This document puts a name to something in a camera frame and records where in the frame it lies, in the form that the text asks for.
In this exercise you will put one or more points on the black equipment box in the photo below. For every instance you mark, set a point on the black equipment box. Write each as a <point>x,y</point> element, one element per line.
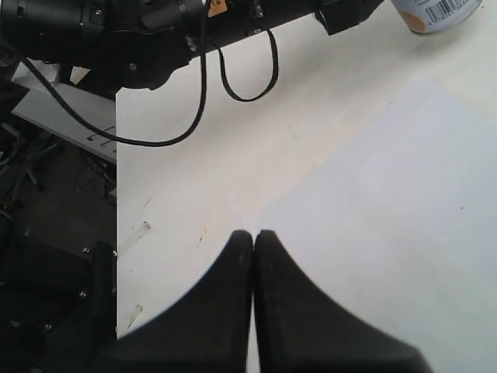
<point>58,309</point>

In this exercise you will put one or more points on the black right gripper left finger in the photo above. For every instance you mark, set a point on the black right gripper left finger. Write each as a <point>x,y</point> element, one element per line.
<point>206,330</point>

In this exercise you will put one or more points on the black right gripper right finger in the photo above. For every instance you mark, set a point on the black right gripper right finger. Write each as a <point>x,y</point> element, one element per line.
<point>299,328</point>

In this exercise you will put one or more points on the white polka-dot spray can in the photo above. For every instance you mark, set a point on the white polka-dot spray can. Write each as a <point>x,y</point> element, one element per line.
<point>429,17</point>

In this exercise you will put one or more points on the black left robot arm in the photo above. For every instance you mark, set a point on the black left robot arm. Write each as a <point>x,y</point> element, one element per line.
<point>139,44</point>

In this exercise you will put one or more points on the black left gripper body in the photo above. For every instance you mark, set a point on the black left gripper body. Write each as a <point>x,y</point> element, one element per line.
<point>242,19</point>

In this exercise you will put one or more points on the white paper stack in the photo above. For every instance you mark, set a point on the white paper stack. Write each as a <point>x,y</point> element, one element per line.
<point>399,227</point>

